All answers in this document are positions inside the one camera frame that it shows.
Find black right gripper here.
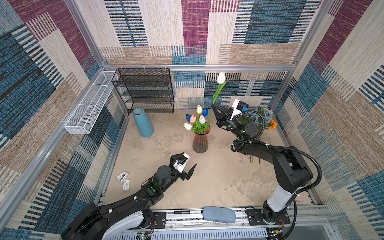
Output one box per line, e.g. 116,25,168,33
211,103,242,139

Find yellow artificial tulip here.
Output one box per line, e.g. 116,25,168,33
196,105,203,134

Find pink artificial tulip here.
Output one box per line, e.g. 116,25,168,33
190,115,203,134

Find red ribbed glass vase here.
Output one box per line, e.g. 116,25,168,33
193,126,211,154

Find blue-grey artificial rose bunch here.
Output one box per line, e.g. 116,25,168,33
233,108,272,163

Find orange artificial flower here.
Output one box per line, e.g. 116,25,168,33
268,119,277,130

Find teal cylindrical vase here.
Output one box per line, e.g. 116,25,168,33
132,108,154,138

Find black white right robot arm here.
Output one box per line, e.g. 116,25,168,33
212,102,322,225

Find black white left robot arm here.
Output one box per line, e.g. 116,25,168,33
61,166,196,240

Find blue-grey oval pad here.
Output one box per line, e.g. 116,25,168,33
202,206,236,223

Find small white paper tags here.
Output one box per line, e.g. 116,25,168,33
116,172,130,191

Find pink rectangular pad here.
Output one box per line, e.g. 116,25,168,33
295,194,305,203

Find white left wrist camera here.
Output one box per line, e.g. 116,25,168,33
170,153,190,174

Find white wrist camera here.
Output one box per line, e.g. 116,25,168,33
170,153,190,174
230,99,249,120

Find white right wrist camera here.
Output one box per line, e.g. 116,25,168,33
230,99,249,120

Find black wire shelf rack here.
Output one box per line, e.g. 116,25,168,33
112,68,175,113

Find white wire mesh basket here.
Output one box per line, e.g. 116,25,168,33
65,71,115,135

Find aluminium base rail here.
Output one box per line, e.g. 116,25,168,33
74,205,331,240

